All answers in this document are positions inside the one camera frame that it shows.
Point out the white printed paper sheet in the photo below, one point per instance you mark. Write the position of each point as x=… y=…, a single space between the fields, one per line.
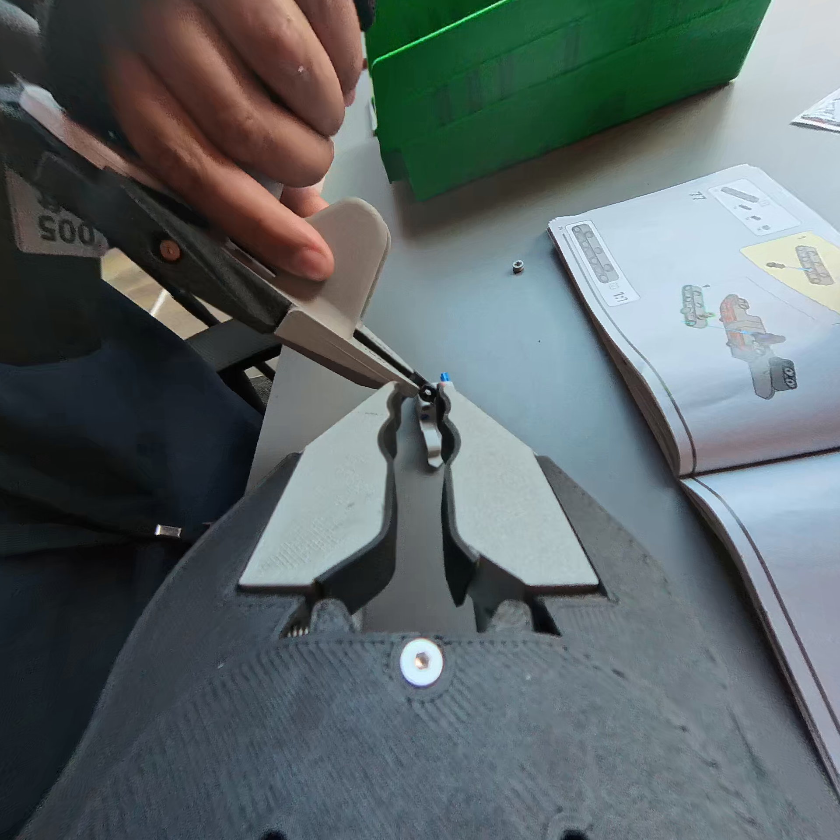
x=823 y=115

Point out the person's left hand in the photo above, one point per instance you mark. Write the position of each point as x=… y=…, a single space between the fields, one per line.
x=216 y=98

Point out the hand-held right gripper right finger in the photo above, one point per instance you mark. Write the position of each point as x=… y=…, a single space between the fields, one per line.
x=518 y=518

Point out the green plastic bin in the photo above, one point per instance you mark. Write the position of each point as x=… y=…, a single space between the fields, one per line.
x=558 y=98

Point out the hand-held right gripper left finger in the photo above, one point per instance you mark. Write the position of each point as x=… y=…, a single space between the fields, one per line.
x=321 y=512

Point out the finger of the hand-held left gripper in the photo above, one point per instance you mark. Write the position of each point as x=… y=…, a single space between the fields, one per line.
x=394 y=359
x=348 y=262

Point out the grey lego beam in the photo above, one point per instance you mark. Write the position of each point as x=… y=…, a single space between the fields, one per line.
x=434 y=456

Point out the person's dark clothing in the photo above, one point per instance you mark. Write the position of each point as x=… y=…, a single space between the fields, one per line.
x=79 y=426

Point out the open lego instruction booklet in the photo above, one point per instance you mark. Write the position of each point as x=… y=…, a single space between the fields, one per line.
x=689 y=367

